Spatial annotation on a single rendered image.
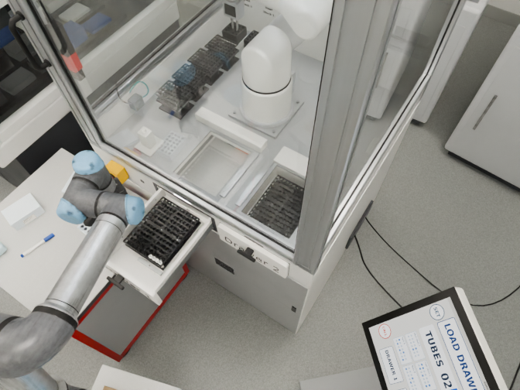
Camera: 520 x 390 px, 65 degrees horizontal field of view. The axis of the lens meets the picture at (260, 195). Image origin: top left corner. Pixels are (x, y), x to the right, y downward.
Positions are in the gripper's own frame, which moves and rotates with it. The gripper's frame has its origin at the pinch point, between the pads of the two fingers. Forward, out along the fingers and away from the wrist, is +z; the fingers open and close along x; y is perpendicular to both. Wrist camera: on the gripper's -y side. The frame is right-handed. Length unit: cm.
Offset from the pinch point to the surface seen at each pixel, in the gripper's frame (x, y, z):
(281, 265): -44, 36, 7
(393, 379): -91, 38, -1
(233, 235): -25.3, 29.6, 6.4
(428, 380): -96, 43, -8
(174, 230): -9.4, 14.5, 9.0
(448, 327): -90, 54, -16
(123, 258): -4.6, -5.8, 15.1
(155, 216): 0.0, 11.8, 9.2
